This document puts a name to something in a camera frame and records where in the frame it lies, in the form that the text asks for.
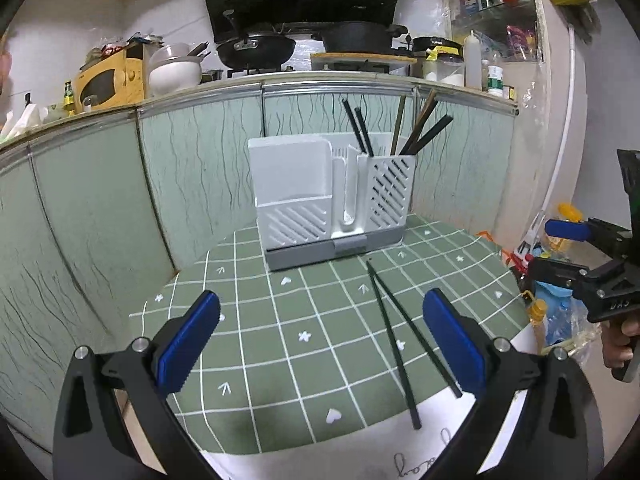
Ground person's right hand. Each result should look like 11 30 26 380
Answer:
601 318 640 372

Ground white pipe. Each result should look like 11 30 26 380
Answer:
540 25 577 221

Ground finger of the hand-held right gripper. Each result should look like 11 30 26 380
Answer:
529 256 591 288
545 217 631 246

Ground white squeeze bottle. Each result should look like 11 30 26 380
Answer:
465 31 483 88

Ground white rice cooker pot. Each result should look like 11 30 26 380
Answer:
148 44 203 97

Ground white printed table cover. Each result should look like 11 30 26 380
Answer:
200 395 501 480

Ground dark brown wooden chopstick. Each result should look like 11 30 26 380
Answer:
400 89 437 155

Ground yellow cooking oil bottle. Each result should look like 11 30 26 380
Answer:
525 290 552 356

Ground black chopstick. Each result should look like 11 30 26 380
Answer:
409 115 453 156
366 260 422 430
369 264 463 399
341 98 371 156
354 107 375 157

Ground white plastic bag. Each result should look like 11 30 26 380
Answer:
0 102 48 142

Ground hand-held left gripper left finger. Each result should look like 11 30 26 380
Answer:
52 290 222 480

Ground green checked tablecloth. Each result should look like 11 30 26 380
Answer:
129 212 531 456

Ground black cast iron pot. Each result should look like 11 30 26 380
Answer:
320 21 408 54

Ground black lid blender jar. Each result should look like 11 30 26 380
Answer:
411 35 467 86

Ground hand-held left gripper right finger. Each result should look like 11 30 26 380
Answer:
422 288 606 480

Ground light wooden chopstick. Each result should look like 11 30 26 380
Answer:
391 94 407 156

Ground wooden cutting board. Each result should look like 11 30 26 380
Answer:
310 51 418 72

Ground yellow microwave oven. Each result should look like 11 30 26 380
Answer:
75 47 147 111

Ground green label bottle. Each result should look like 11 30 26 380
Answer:
486 52 505 97

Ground white grey utensil holder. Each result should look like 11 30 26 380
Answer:
248 133 417 272

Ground black frying pan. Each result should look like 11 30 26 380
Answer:
215 10 296 69

